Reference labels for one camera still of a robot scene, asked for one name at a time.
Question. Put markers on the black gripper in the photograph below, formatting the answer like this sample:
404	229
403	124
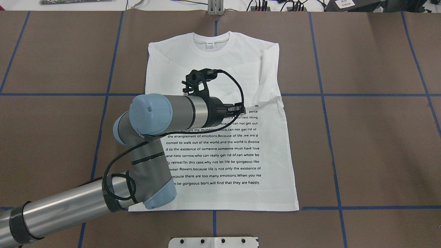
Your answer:
217	112

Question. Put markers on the white long-sleeve printed shirt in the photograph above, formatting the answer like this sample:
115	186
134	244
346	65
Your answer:
246	166

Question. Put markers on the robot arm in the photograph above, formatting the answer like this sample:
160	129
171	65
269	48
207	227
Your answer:
141	174

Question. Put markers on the upper black orange adapter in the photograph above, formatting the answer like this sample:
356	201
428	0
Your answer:
258	5

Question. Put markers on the black orange adapter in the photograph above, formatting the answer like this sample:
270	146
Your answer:
293	5
258	5

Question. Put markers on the lower black orange adapter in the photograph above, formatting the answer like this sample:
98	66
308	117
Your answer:
293	5

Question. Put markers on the black laptop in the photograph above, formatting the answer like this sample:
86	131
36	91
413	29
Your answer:
358	5

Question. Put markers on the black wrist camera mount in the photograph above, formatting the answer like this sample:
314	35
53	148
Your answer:
196	83

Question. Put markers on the aluminium frame post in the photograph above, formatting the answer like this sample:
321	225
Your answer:
215	7

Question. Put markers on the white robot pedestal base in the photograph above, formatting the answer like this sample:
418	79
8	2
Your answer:
214	242

